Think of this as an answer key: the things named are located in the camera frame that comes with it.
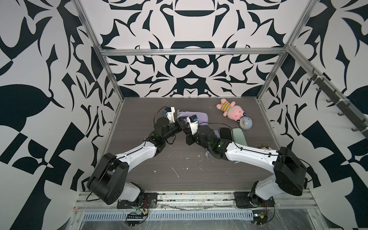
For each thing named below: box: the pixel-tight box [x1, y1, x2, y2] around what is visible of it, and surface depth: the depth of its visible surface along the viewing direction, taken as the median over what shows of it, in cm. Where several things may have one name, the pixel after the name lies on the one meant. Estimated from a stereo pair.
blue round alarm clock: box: [239, 116, 253, 132], surface depth 98 cm
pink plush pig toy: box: [216, 98, 247, 124], surface depth 107 cm
